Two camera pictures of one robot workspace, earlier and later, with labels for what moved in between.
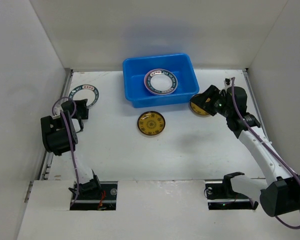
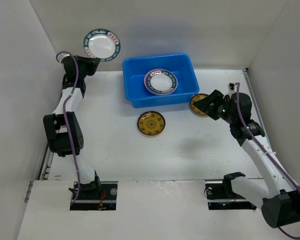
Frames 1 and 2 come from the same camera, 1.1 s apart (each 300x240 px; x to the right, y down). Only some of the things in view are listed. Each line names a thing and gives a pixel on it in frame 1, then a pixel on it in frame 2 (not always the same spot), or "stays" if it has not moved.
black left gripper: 82,104 -> 93,63
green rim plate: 161,81 stays
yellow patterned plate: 151,123 stays
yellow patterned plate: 198,110 stays
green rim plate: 84,92 -> 102,44
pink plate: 158,81 stays
